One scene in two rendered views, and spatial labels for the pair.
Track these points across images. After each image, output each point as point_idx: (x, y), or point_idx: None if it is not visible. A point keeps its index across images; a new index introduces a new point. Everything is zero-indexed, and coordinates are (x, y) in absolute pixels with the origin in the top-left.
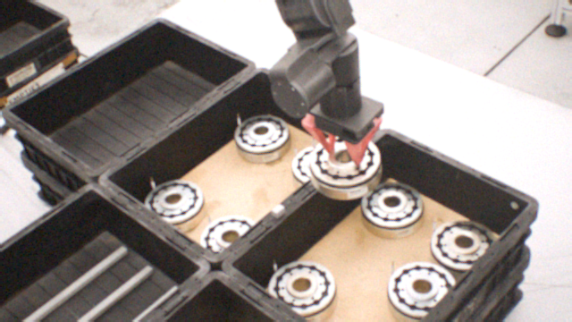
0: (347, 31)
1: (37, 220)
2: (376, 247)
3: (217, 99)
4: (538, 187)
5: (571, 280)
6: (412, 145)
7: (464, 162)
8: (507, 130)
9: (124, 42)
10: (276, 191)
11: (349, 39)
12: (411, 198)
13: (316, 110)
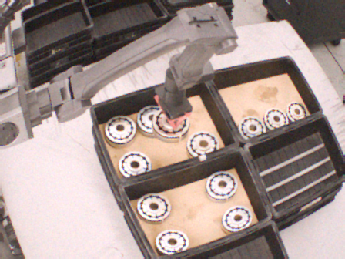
0: (167, 75)
1: (299, 203)
2: (153, 158)
3: (192, 247)
4: (48, 187)
5: (72, 142)
6: (113, 164)
7: (66, 219)
8: (37, 221)
9: None
10: (182, 213)
11: (170, 69)
12: (124, 163)
13: (185, 101)
